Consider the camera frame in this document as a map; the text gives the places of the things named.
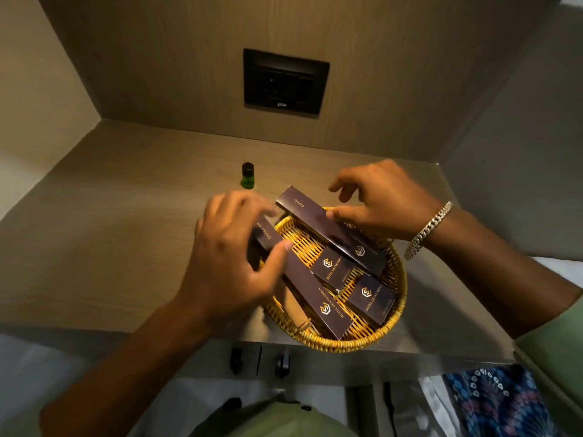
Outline person's left hand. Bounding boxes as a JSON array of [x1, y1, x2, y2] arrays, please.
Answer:
[[175, 190, 295, 334]]

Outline person's right hand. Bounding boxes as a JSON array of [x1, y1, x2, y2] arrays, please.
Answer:
[[326, 159, 445, 242]]

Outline long dark comb box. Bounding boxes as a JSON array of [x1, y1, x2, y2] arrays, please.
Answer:
[[275, 185, 388, 277]]

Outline long dark dental kit box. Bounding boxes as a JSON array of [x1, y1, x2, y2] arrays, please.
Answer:
[[252, 215, 354, 341]]

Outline person's right forearm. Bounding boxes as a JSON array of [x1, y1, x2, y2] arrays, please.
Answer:
[[423, 207, 583, 340]]

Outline person's left forearm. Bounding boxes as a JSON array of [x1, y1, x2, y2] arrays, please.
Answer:
[[39, 298, 216, 437]]

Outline tan paper packet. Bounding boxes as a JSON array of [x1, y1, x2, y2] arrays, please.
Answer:
[[272, 284, 316, 334]]

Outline small dark amenity box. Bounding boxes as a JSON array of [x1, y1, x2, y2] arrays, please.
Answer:
[[310, 246, 357, 292], [344, 273, 397, 327]]

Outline yellow wicker basket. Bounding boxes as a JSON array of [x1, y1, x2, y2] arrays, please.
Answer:
[[260, 206, 409, 354]]

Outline blue patterned cloth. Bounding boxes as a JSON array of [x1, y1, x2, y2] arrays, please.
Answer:
[[443, 365, 562, 437]]

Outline green shirt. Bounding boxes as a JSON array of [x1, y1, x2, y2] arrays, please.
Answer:
[[188, 295, 583, 437]]

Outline silver chain bracelet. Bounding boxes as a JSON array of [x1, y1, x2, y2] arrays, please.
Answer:
[[404, 201, 454, 262]]

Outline black wall switch panel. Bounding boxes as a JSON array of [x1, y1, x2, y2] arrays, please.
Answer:
[[243, 48, 330, 116]]

